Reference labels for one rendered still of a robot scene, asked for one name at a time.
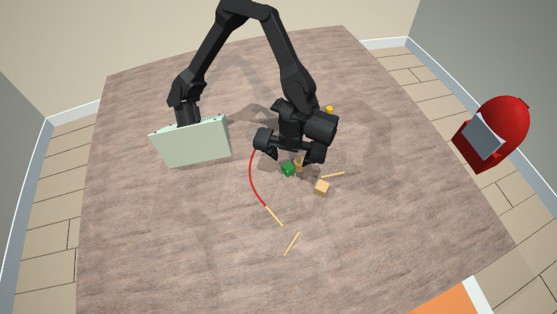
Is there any green square block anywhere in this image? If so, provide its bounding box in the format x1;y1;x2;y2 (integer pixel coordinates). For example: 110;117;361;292
282;161;296;177

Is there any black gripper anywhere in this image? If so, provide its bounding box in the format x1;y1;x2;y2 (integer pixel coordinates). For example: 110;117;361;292
253;127;328;167

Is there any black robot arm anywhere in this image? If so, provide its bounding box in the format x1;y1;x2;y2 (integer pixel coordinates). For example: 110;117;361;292
166;0;339;146

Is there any light wooden block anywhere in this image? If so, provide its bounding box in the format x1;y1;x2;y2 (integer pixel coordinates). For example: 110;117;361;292
313;180;330;198

